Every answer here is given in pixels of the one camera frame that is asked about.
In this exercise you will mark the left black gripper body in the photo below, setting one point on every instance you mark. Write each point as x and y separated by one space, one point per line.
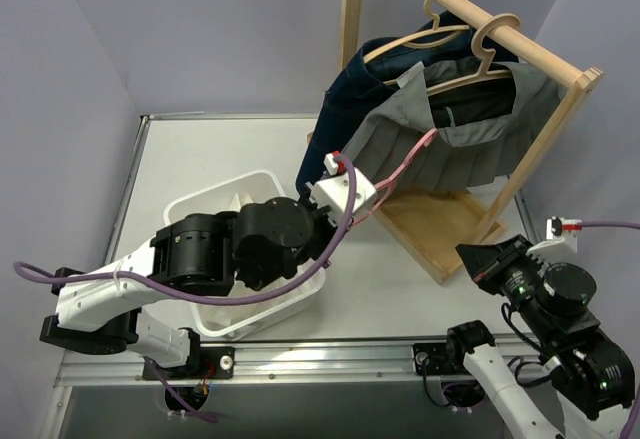
320 216

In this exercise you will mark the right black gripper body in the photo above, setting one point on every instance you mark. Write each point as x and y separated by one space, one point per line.
491 269

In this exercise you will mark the pink plastic hanger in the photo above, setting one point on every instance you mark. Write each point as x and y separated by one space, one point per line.
387 186

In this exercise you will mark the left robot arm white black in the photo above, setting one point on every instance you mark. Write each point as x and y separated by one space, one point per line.
254 255

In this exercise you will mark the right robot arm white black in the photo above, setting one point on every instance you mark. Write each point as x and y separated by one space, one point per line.
592 376

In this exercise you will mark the grey pleated skirt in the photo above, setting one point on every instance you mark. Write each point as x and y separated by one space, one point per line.
459 157

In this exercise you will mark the dark blue denim skirt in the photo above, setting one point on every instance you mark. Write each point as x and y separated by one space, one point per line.
360 88

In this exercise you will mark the beige hanger rear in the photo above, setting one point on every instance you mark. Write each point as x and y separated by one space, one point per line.
434 36

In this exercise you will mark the beige hanger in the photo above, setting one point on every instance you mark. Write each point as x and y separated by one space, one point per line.
486 56
434 36

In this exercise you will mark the beige hanger front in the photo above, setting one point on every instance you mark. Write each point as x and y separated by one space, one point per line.
486 56

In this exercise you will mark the wooden clothes rack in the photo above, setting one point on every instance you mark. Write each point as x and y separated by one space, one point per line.
430 224

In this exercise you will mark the white plastic basket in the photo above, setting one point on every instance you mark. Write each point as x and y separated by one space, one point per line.
237 322

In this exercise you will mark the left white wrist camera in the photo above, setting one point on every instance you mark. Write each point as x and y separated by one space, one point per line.
333 189

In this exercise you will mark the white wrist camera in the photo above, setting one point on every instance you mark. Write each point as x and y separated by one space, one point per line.
560 240
333 189

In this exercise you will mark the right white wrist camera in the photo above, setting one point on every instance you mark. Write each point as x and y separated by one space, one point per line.
560 240

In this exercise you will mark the aluminium mounting rail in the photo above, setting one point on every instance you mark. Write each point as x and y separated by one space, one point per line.
262 363

